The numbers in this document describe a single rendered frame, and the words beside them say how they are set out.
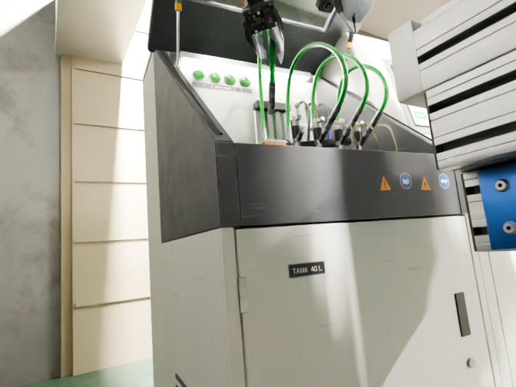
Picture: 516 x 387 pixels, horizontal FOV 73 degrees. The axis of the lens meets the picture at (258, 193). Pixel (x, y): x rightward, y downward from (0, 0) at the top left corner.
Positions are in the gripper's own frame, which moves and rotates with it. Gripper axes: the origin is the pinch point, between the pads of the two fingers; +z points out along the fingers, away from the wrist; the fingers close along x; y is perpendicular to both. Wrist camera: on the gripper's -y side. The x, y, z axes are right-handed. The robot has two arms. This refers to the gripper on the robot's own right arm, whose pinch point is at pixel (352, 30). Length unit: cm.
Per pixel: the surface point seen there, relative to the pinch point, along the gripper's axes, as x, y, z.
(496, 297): 39, -2, 66
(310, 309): -18, -2, 61
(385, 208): 5.1, -2.2, 41.9
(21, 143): -99, -232, -40
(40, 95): -88, -233, -78
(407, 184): 13.1, -2.2, 36.4
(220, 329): -35, -6, 62
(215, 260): -35, -7, 50
